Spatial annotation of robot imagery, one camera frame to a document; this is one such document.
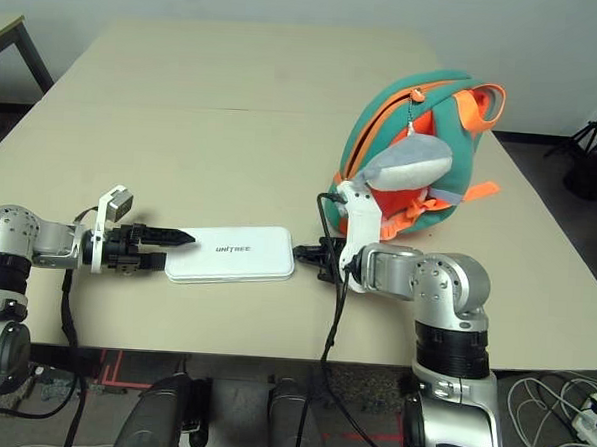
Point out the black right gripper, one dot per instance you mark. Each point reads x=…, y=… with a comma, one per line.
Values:
x=330, y=260

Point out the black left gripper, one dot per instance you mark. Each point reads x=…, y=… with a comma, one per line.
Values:
x=124, y=249

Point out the white Unitree pencil case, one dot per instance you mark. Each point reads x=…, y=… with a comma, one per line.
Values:
x=236, y=268

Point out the teal and orange backpack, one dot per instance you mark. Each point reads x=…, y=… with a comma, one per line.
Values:
x=457, y=152

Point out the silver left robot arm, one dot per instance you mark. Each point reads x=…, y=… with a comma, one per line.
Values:
x=13, y=228

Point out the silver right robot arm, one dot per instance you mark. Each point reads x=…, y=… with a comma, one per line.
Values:
x=450, y=281

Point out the dark grey left robot leg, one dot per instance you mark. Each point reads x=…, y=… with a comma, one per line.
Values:
x=158, y=416

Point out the dark grey robot leg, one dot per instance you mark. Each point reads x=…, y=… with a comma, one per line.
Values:
x=158, y=416
x=293, y=423

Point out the dark grey right robot leg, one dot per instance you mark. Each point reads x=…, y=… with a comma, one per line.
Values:
x=293, y=423

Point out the black equipment bag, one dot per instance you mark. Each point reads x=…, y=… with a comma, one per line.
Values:
x=588, y=181

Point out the black tripod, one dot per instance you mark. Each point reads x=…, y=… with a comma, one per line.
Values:
x=595, y=126

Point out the white power strip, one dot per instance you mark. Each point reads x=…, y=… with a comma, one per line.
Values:
x=591, y=419

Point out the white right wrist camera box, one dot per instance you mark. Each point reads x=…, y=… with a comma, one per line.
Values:
x=363, y=222

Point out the wooden side table black frame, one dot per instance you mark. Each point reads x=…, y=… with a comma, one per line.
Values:
x=3, y=30

